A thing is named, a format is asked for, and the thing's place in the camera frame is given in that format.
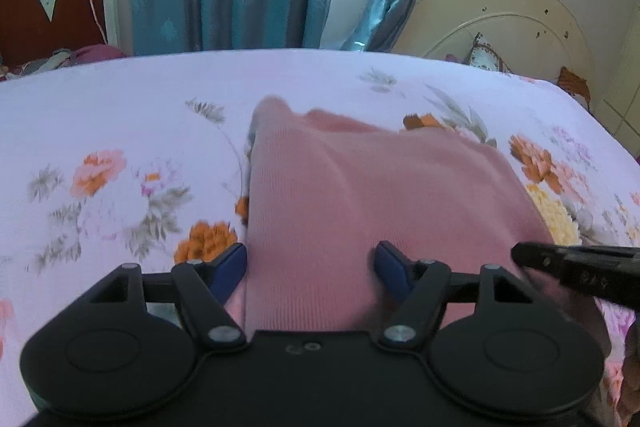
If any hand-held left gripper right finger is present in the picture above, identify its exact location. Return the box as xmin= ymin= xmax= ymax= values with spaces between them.
xmin=375 ymin=241 xmax=531 ymax=352

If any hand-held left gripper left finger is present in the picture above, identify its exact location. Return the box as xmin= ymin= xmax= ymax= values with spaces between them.
xmin=90 ymin=243 xmax=249 ymax=351

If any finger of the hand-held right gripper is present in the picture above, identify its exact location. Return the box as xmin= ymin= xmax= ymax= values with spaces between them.
xmin=510 ymin=241 xmax=571 ymax=282

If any pink knit sweater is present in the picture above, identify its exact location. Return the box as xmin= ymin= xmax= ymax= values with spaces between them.
xmin=227 ymin=95 xmax=613 ymax=360

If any person's right hand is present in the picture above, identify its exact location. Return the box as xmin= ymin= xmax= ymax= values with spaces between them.
xmin=620 ymin=322 xmax=640 ymax=427

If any orange patterned pillow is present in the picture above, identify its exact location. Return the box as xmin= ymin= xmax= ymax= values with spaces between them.
xmin=554 ymin=66 xmax=592 ymax=112

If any floral white bedsheet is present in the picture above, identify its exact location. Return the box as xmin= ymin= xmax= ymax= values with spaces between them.
xmin=0 ymin=48 xmax=640 ymax=427

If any floral white pillow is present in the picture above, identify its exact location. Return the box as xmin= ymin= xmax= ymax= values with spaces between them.
xmin=466 ymin=31 xmax=514 ymax=76

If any cream arched headboard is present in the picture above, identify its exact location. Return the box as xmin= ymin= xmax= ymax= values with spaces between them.
xmin=391 ymin=0 xmax=627 ymax=108

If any magenta pillow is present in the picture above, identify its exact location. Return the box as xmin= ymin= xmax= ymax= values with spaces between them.
xmin=74 ymin=44 xmax=129 ymax=61

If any patterned crumpled bedding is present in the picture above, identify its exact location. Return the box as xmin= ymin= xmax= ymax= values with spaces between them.
xmin=0 ymin=49 xmax=77 ymax=82

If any red headboard with white trim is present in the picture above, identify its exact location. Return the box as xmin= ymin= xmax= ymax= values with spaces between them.
xmin=0 ymin=0 xmax=122 ymax=66

